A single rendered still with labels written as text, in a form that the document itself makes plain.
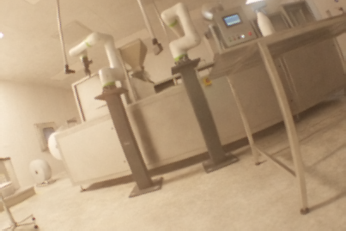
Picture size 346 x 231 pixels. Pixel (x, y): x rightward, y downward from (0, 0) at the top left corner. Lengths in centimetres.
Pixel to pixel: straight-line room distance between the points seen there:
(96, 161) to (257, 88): 188
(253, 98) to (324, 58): 106
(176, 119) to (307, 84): 147
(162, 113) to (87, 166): 110
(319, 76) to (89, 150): 272
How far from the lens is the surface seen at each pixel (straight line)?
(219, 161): 164
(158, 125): 183
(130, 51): 223
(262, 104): 190
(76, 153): 232
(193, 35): 161
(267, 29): 99
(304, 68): 218
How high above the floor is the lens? 57
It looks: 3 degrees up
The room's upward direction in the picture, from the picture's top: 20 degrees counter-clockwise
